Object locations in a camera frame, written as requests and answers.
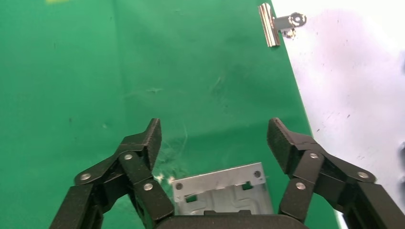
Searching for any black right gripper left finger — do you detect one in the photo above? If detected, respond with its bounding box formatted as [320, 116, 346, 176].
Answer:
[49, 118, 175, 229]

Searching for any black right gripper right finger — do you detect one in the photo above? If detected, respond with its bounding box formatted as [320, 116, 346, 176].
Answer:
[267, 117, 405, 229]

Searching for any metal bracket with curved flange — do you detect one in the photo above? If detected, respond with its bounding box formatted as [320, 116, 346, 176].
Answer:
[171, 162, 275, 216]

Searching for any green cloth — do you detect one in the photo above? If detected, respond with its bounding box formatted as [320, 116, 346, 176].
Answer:
[0, 0, 341, 229]

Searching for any silver binder clip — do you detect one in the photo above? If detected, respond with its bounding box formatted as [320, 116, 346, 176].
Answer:
[257, 2, 308, 48]

